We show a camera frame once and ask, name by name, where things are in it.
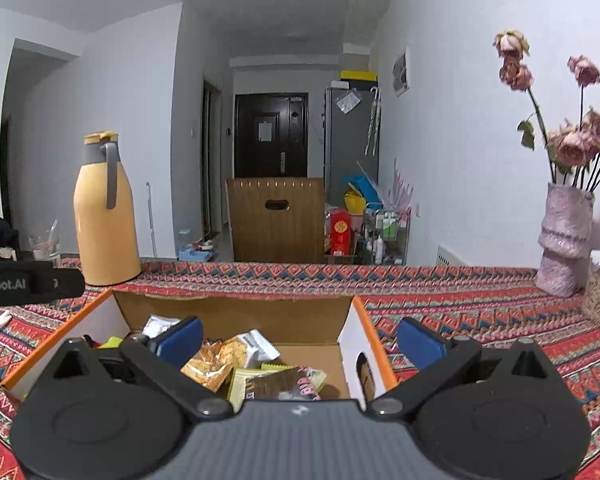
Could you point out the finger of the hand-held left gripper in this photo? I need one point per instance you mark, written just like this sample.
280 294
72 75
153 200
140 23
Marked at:
60 282

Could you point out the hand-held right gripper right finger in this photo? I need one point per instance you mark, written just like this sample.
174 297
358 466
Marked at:
420 342

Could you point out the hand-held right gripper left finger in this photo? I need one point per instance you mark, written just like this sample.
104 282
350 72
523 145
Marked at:
182 340

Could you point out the red cardboard box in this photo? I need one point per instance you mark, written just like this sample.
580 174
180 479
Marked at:
300 320

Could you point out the crumpled silver snack packet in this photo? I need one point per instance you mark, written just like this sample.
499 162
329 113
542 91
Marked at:
157 326

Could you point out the clear glass cup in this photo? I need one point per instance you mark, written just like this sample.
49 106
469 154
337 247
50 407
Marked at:
45 250

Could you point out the patterned red tablecloth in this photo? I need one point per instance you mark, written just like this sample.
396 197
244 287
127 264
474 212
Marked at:
455 300

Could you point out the lime green snack packet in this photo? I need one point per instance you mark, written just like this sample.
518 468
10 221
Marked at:
112 343

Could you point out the yellow thermos jug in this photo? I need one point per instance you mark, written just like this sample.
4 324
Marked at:
105 220

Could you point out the red gift box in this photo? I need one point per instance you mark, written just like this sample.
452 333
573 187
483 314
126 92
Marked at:
341 232

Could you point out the yellow bag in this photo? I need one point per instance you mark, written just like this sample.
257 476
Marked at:
356 203

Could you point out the purple dried grass bunch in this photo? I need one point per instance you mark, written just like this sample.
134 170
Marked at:
400 187

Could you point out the blue folded item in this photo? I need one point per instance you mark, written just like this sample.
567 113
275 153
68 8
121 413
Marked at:
360 184

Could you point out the pink textured vase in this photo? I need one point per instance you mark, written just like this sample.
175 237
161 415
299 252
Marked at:
565 240

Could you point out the grey refrigerator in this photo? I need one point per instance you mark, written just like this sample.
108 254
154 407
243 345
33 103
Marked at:
347 150

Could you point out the white paper on door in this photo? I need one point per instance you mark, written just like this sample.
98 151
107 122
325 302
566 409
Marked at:
265 131

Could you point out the white umbrella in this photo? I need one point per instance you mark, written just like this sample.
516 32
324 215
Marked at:
373 120

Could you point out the dark entrance door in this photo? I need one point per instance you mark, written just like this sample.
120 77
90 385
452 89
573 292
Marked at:
290 130

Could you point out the dried pink roses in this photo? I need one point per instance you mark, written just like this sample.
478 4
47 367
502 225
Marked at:
572 147

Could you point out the clear plastic bag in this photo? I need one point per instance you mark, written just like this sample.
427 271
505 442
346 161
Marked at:
348 101

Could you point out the yellow box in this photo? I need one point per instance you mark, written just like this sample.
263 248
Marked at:
358 76

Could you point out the white wall panel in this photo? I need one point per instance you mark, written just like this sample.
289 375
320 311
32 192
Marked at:
401 74

